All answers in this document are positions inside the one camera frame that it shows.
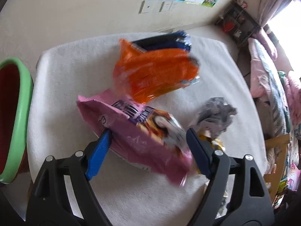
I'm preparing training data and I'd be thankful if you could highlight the red bucket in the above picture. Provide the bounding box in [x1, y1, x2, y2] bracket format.
[222, 21, 235, 33]

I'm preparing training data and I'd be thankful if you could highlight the dark blue snack wrapper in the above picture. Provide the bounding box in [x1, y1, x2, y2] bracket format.
[132, 30, 192, 52]

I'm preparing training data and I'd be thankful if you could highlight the orange snack wrapper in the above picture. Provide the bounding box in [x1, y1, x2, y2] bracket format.
[113, 39, 200, 104]

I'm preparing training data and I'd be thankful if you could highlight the red green trash bin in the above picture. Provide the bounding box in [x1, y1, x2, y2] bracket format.
[1, 58, 33, 184]

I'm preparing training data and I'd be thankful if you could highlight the wall switch plate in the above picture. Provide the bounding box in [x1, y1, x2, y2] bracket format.
[138, 0, 155, 14]

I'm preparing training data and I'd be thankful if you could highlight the large pink snack bag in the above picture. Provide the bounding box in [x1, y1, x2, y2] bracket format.
[77, 89, 193, 187]

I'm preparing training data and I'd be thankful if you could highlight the wall power outlet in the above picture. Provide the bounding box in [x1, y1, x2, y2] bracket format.
[159, 1, 178, 12]

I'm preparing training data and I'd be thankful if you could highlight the yellow snack wrapper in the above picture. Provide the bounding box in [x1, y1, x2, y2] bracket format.
[198, 134, 226, 153]

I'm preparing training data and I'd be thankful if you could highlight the pink window curtain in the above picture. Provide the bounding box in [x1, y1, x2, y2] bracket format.
[257, 0, 292, 27]

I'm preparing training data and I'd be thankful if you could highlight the pink folded quilt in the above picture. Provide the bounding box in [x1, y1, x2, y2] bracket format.
[283, 70, 301, 125]

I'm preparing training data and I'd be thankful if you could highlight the dark bedside shelf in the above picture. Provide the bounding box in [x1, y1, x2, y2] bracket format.
[215, 0, 261, 47]

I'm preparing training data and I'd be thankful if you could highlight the purple pillow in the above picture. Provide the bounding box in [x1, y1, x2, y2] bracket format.
[252, 28, 278, 61]

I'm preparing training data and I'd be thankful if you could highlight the white towel table cover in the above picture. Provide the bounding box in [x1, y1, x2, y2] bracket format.
[27, 33, 267, 225]

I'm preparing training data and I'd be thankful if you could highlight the plaid patchwork bed cover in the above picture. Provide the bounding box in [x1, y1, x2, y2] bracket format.
[246, 37, 301, 151]

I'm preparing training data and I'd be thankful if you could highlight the grey paper ball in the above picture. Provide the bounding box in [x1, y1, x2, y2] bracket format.
[188, 97, 237, 139]

